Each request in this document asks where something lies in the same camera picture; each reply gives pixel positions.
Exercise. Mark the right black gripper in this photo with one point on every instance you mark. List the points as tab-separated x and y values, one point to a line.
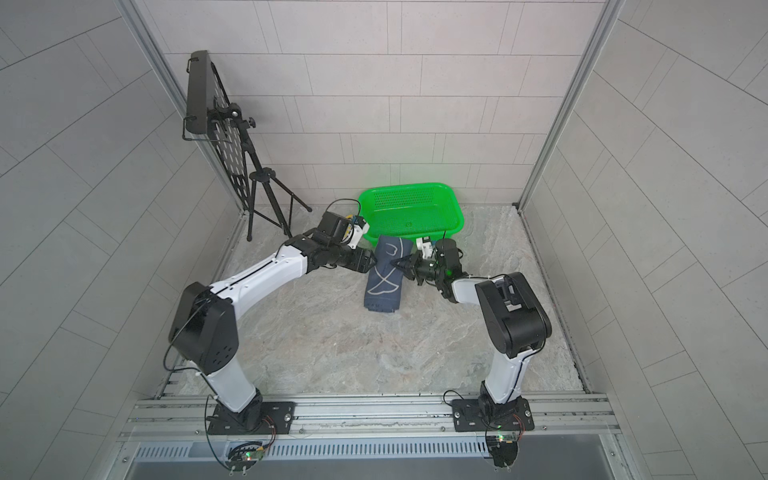
416	265

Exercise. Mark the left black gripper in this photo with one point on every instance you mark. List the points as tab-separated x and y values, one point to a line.
360	254

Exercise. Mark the black perforated panel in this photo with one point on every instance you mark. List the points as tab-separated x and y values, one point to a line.
211	117

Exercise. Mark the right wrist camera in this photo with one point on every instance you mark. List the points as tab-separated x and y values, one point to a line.
443	249

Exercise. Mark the dark blue whale pillowcase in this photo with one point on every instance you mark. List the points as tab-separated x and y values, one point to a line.
384	285

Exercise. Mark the aluminium rail frame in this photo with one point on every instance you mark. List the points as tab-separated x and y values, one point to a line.
576	436

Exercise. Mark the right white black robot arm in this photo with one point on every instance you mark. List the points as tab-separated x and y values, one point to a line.
516	323

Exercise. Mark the left green circuit board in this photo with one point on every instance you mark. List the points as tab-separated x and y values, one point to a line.
242	458

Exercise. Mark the black tripod stand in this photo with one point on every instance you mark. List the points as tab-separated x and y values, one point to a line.
279	196

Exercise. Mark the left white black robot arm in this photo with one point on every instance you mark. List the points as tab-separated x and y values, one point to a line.
205	328

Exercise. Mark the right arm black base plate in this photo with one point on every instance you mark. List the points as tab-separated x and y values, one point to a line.
481	414

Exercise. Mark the green plastic basket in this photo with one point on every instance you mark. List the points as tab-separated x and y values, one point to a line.
411	211

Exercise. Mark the right green circuit board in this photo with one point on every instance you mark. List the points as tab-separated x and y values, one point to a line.
503	451

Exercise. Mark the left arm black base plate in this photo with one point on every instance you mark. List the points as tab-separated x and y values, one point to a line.
263	419

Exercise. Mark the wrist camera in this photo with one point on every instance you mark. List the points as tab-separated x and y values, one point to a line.
335	229
443	249

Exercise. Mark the green circuit board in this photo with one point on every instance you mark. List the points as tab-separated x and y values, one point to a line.
242	458
503	451

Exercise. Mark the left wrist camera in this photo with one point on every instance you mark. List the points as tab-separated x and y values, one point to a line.
335	229

